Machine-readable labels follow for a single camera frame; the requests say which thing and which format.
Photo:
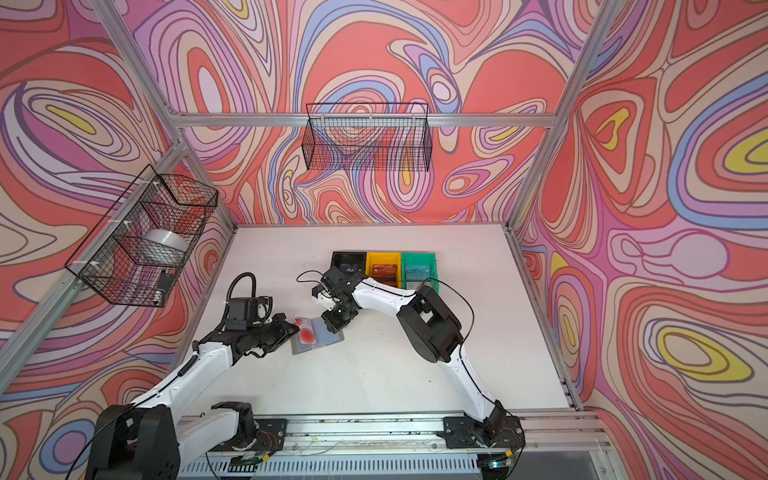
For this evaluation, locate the green plastic bin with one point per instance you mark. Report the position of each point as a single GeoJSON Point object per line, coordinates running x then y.
{"type": "Point", "coordinates": [417, 267]}

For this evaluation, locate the small black device in basket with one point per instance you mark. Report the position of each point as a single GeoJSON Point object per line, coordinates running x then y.
{"type": "Point", "coordinates": [164, 282]}

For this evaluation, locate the black plastic bin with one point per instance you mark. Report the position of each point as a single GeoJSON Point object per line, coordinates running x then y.
{"type": "Point", "coordinates": [349, 262]}

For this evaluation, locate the yellow plastic bin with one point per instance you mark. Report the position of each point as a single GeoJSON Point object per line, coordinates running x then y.
{"type": "Point", "coordinates": [384, 258]}

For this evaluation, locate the black wire basket wall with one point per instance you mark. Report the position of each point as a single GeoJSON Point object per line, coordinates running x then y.
{"type": "Point", "coordinates": [367, 136]}
{"type": "Point", "coordinates": [112, 267]}

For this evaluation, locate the black wire basket back wall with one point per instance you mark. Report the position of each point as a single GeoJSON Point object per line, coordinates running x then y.
{"type": "Point", "coordinates": [367, 136]}

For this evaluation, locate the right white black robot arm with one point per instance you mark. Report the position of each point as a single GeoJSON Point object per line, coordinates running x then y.
{"type": "Point", "coordinates": [434, 332]}

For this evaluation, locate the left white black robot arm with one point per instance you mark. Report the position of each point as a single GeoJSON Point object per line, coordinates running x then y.
{"type": "Point", "coordinates": [145, 438]}

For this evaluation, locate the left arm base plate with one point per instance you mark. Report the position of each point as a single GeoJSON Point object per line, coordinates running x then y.
{"type": "Point", "coordinates": [266, 437]}

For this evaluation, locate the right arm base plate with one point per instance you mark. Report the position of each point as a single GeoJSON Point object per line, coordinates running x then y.
{"type": "Point", "coordinates": [463, 432]}

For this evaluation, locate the aluminium front rail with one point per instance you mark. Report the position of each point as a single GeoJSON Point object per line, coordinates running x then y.
{"type": "Point", "coordinates": [420, 432]}

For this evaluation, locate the white card with red blob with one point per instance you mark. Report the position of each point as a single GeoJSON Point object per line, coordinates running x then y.
{"type": "Point", "coordinates": [306, 337]}

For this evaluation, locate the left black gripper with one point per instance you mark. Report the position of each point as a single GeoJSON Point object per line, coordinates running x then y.
{"type": "Point", "coordinates": [280, 325]}

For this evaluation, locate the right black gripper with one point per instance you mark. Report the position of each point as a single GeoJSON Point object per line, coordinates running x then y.
{"type": "Point", "coordinates": [335, 324]}

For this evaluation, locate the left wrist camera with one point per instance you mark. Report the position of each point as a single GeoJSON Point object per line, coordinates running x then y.
{"type": "Point", "coordinates": [243, 313]}

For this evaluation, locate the black wire basket left wall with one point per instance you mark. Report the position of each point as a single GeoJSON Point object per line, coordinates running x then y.
{"type": "Point", "coordinates": [112, 267]}

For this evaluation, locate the grey card holder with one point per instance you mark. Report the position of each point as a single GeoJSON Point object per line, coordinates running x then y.
{"type": "Point", "coordinates": [324, 337]}

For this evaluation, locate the silver tape roll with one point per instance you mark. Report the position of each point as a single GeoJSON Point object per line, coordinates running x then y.
{"type": "Point", "coordinates": [162, 247]}

